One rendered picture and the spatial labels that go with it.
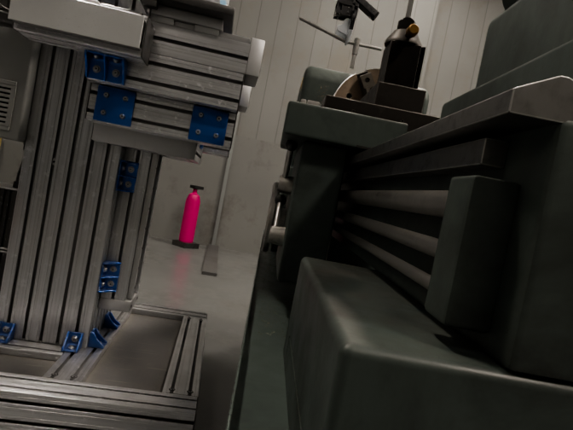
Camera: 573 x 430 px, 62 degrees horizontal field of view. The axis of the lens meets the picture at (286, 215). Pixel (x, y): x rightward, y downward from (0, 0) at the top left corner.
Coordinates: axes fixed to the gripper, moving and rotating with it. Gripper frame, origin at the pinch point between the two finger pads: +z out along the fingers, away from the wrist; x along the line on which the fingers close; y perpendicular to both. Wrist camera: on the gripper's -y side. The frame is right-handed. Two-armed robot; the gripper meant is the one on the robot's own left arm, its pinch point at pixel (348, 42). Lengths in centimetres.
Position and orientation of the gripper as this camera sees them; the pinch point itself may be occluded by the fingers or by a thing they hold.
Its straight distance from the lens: 197.9
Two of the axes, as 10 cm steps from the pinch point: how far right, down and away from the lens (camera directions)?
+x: 0.5, 0.6, -10.0
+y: -9.8, -1.9, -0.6
